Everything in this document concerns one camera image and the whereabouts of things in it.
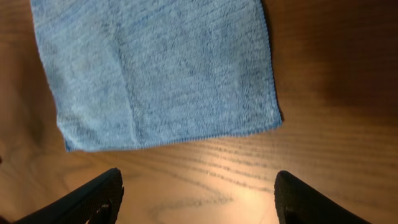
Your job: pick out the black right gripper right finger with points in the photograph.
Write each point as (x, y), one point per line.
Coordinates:
(298, 203)

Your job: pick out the blue microfiber cloth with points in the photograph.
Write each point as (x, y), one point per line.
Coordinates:
(133, 74)

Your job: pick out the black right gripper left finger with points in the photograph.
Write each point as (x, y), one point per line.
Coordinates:
(98, 201)

